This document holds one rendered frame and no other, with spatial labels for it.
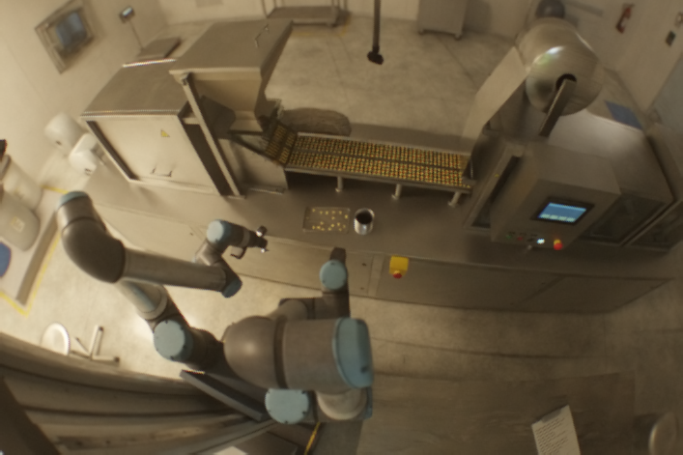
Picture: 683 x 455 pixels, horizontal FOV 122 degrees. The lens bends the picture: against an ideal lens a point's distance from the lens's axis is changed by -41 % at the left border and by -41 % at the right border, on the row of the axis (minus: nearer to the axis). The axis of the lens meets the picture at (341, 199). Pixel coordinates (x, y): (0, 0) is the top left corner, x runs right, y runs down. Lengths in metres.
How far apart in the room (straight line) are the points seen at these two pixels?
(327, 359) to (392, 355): 1.59
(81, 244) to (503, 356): 2.22
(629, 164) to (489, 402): 1.17
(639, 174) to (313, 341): 1.45
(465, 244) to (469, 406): 0.70
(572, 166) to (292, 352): 0.93
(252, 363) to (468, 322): 1.83
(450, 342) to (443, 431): 0.88
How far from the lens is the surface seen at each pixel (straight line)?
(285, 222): 1.44
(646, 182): 1.60
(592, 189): 1.08
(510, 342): 2.30
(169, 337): 1.23
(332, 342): 0.47
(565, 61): 1.06
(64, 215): 0.87
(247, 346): 0.51
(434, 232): 1.43
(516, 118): 1.21
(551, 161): 1.04
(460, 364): 2.14
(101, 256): 0.79
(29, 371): 0.70
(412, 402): 1.36
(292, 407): 1.06
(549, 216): 1.15
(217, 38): 1.27
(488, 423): 1.46
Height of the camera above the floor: 2.03
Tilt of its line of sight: 57 degrees down
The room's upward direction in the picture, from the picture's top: 3 degrees counter-clockwise
